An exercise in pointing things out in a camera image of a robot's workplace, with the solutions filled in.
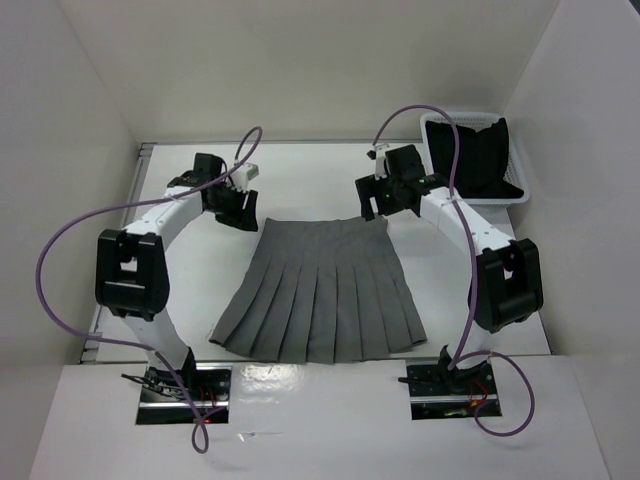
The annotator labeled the black skirt in basket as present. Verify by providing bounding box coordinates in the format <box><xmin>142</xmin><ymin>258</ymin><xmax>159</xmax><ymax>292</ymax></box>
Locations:
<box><xmin>425</xmin><ymin>118</ymin><xmax>524</xmax><ymax>200</ymax></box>

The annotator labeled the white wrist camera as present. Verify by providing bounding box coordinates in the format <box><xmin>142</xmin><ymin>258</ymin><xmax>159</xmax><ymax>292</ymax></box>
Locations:
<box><xmin>367</xmin><ymin>143</ymin><xmax>389</xmax><ymax>180</ymax></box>
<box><xmin>229</xmin><ymin>162</ymin><xmax>260</xmax><ymax>192</ymax></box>

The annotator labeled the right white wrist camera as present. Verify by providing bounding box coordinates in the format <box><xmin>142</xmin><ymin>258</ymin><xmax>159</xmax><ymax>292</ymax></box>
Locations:
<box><xmin>367</xmin><ymin>143</ymin><xmax>389</xmax><ymax>180</ymax></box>

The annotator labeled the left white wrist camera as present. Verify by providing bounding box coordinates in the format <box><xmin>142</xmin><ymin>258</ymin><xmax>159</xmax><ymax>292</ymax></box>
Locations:
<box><xmin>229</xmin><ymin>162</ymin><xmax>260</xmax><ymax>192</ymax></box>

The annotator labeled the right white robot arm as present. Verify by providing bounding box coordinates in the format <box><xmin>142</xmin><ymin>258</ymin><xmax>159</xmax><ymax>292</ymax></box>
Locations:
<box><xmin>355</xmin><ymin>145</ymin><xmax>543</xmax><ymax>393</ymax></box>

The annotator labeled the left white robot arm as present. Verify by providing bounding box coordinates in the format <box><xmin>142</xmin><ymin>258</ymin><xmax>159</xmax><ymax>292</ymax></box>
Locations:
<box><xmin>95</xmin><ymin>153</ymin><xmax>259</xmax><ymax>400</ymax></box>

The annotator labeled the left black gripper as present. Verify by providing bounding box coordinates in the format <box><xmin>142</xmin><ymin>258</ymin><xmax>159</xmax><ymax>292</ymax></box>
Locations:
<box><xmin>207</xmin><ymin>182</ymin><xmax>258</xmax><ymax>232</ymax></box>

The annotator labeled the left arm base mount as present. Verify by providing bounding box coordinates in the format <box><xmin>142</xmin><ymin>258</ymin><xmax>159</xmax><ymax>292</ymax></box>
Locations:
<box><xmin>121</xmin><ymin>364</ymin><xmax>232</xmax><ymax>425</ymax></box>

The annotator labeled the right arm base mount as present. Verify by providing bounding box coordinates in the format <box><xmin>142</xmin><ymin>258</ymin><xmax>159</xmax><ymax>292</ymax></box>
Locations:
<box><xmin>398</xmin><ymin>361</ymin><xmax>502</xmax><ymax>420</ymax></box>

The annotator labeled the grey pleated skirt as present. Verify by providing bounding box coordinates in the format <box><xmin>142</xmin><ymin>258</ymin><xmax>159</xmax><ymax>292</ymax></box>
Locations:
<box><xmin>210</xmin><ymin>217</ymin><xmax>427</xmax><ymax>364</ymax></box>

